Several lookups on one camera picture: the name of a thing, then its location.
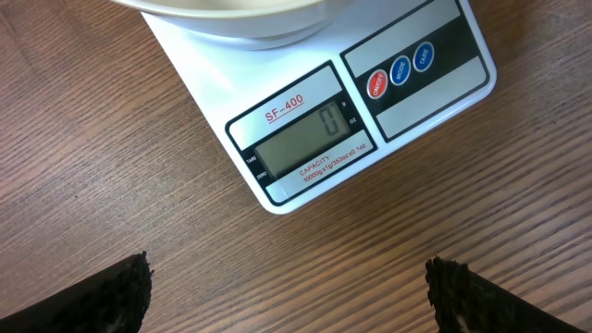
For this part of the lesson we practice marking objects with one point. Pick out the white bowl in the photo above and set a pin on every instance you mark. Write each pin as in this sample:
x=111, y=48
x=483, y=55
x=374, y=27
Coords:
x=245, y=24

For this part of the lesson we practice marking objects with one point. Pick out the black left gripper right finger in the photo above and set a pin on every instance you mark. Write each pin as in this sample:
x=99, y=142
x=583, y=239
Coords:
x=464, y=302

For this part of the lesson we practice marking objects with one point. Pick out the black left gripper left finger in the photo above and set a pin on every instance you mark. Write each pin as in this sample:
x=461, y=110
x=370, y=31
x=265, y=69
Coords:
x=115, y=299

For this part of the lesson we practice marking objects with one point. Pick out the white digital kitchen scale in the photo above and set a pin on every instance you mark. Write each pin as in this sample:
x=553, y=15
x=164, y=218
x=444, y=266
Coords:
x=300, y=119

